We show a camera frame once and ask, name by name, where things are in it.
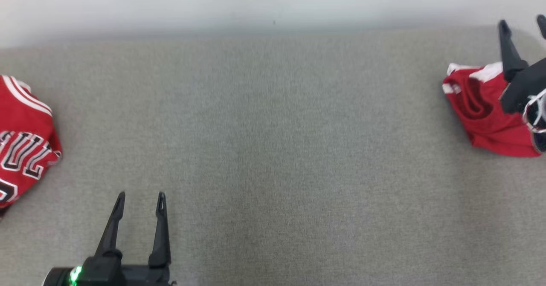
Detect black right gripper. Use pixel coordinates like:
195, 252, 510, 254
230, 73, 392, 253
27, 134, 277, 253
498, 14, 546, 116

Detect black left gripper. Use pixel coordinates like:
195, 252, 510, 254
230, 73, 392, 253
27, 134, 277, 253
43, 191, 176, 286

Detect red shorts with white stripe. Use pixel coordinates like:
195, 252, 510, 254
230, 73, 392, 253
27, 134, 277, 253
442, 62, 546, 158

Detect red jersey with black lettering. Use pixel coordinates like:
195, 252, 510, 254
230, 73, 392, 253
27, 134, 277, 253
0, 75, 63, 210

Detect thin right arm cable bundle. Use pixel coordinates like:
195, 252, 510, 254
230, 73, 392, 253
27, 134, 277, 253
524, 89, 546, 131

